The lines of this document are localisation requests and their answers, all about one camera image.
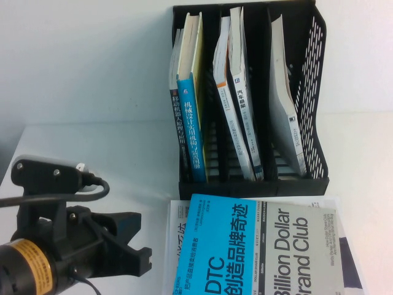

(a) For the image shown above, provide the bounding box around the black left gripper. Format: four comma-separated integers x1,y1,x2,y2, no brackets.
45,207,153,289

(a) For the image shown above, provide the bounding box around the white car suspension book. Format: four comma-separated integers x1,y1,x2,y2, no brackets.
227,6,265,181

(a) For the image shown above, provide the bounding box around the blue grey DTC book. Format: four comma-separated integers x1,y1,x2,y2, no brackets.
170,193,348,295

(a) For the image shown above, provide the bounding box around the blue spine mechanism book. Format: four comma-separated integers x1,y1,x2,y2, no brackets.
176,11,209,184

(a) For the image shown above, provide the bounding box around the dark spine robot book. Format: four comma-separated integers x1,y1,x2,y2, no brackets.
168,27,190,176

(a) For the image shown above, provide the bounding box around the white book orange mark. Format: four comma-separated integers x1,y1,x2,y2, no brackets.
212,15,257,182

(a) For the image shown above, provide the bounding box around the white book small black mark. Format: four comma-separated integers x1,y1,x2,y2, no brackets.
268,14,308,178

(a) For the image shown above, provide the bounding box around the white book purple block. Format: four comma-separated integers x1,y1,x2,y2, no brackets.
164,199,368,295

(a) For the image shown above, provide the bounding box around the black mesh book stand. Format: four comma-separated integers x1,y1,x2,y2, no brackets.
171,0,331,200

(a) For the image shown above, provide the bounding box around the thin black cable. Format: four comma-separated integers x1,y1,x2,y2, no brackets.
69,270,104,295

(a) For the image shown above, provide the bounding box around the thick black camera cable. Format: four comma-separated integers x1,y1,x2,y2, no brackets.
0,171,111,208

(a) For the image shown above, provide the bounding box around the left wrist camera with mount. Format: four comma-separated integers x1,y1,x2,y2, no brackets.
10,154,104,243

